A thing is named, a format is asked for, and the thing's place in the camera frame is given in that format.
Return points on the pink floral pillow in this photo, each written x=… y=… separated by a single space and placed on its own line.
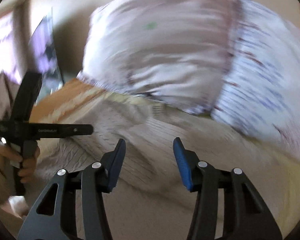
x=160 y=55

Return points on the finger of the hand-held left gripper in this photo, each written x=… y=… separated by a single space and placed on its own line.
x=65 y=130

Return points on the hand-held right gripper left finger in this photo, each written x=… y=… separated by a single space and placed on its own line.
x=117 y=163

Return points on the orange patterned sheet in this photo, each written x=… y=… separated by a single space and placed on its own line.
x=65 y=100

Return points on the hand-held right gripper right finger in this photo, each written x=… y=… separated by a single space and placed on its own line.
x=182 y=163

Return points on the white blue-striped pillow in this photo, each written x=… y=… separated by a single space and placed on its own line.
x=262 y=75

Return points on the person's left hand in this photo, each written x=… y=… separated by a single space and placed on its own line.
x=27 y=171

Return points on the dark flat screen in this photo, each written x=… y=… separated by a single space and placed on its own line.
x=48 y=55

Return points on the beige knitted blanket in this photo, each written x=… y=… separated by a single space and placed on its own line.
x=145 y=135

